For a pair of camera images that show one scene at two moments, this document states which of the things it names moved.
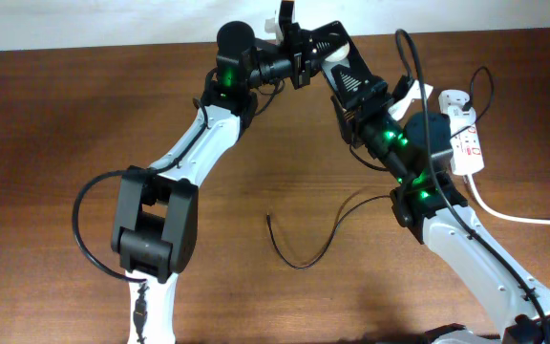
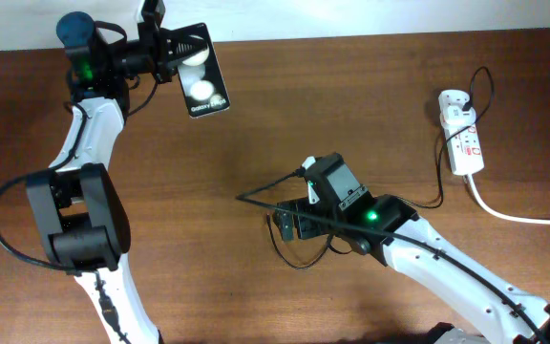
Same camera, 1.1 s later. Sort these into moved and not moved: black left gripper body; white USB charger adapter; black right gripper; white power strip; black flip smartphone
Moved: black right gripper; black flip smartphone; black left gripper body
Not moved: white USB charger adapter; white power strip
